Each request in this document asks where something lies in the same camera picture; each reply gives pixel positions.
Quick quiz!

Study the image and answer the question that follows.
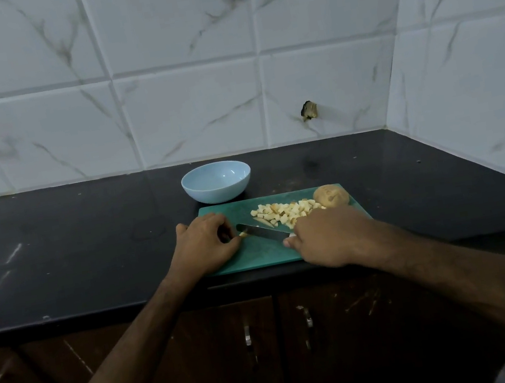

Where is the person's left hand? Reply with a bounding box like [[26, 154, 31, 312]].
[[161, 208, 249, 284]]

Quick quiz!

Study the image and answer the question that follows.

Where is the person's right hand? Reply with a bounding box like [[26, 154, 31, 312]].
[[279, 201, 382, 276]]

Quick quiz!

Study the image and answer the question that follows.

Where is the steel kitchen knife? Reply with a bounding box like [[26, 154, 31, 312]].
[[235, 215, 293, 249]]

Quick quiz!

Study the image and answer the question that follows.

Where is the person's right forearm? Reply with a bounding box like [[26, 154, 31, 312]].
[[348, 198, 505, 383]]

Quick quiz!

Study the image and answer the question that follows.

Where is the person's left forearm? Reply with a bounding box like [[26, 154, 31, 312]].
[[27, 264, 232, 383]]

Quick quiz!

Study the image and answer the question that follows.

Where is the green cutting board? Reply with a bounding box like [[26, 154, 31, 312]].
[[196, 179, 380, 278]]

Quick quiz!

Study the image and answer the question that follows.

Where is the pile of potato cubes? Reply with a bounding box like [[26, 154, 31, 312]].
[[248, 194, 330, 235]]

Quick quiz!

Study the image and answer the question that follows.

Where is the whole brown potato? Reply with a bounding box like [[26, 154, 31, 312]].
[[312, 182, 351, 212]]

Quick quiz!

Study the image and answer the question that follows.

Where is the light blue bowl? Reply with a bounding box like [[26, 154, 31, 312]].
[[179, 156, 255, 209]]

